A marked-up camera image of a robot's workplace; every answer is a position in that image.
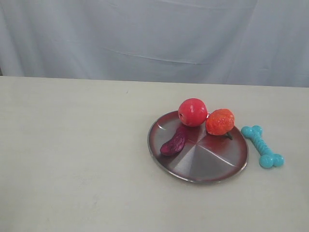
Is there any teal toy bone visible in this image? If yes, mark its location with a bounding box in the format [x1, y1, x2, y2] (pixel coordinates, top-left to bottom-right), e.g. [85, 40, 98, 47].
[241, 125, 285, 169]

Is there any purple toy sweet potato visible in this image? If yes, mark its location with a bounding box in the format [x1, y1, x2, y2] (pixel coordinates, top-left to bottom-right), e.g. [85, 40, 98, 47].
[160, 126, 187, 156]

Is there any red apple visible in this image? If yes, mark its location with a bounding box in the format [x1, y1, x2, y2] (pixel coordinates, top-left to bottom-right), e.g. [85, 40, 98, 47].
[178, 98, 208, 127]

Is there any orange toy strawberry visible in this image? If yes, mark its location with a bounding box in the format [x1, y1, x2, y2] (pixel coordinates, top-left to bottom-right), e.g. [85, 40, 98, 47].
[205, 108, 235, 140]

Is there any round stainless steel plate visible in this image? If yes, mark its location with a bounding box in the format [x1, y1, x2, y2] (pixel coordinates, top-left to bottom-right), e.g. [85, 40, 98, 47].
[147, 111, 249, 184]

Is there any white backdrop cloth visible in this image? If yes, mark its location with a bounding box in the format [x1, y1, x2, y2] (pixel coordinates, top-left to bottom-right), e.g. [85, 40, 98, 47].
[0, 0, 309, 87]

